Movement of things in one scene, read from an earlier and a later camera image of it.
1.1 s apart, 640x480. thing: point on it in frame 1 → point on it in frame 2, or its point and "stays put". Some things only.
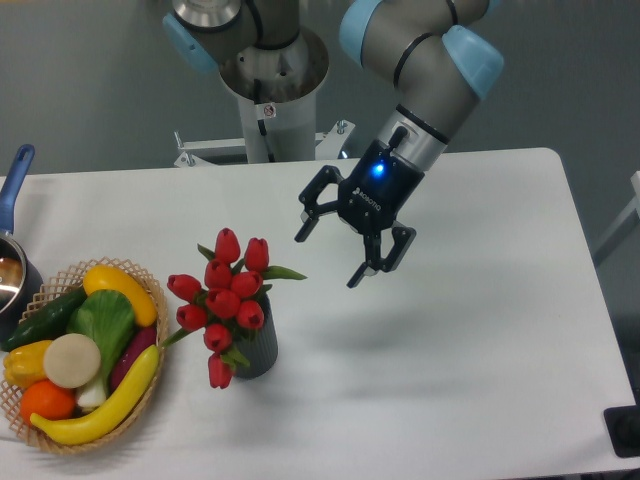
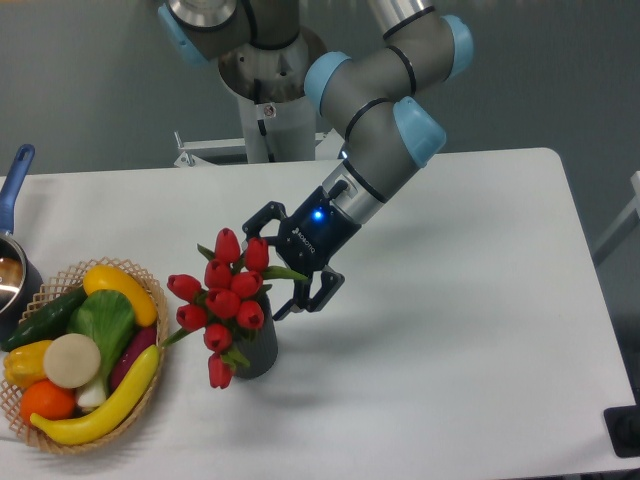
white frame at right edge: x=623 y=227 stays put
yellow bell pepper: x=24 y=365 stays put
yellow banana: x=90 y=430 stays put
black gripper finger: x=309 y=196 → x=252 y=229
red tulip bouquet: x=230 y=301 stays put
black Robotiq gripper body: x=379 y=187 → x=312 y=238
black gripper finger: x=403 y=237 → x=331 y=284
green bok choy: x=107 y=317 stays put
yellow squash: x=99 y=277 stays put
